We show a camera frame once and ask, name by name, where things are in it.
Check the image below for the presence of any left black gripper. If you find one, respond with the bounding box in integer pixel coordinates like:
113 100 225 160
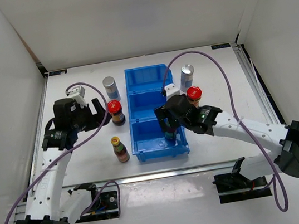
67 96 112 134

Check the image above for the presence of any yellow-capped sauce bottle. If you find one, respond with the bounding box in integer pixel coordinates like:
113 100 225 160
110 136 130 163
164 126 177 146

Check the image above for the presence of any red-lidded sauce jar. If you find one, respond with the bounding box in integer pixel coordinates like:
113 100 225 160
186 86 202 108
107 100 126 126

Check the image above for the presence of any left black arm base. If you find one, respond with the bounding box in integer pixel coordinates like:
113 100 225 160
73 181 121 223

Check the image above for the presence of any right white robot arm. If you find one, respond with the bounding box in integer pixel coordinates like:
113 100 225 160
154 95 299 188

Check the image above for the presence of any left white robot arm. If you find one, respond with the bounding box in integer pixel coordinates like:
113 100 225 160
15 97 110 224

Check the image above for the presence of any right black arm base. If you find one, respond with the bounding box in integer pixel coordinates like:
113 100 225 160
212 157 272 204

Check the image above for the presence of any blue three-compartment plastic bin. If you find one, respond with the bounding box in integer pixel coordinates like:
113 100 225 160
124 64 190 163

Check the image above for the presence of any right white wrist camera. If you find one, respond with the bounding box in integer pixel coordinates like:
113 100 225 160
161 83 180 100

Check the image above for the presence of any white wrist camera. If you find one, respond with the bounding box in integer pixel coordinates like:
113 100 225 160
161 83 180 100
65 86 87 109

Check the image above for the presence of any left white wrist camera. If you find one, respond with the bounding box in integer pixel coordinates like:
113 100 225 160
65 86 87 109

